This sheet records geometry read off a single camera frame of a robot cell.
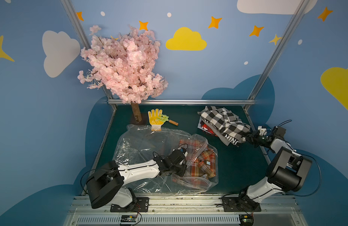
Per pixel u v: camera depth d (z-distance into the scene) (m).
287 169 0.48
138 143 0.94
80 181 0.45
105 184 0.42
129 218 0.72
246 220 0.73
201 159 0.88
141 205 0.73
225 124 0.91
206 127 0.99
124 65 0.70
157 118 1.14
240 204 0.69
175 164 0.66
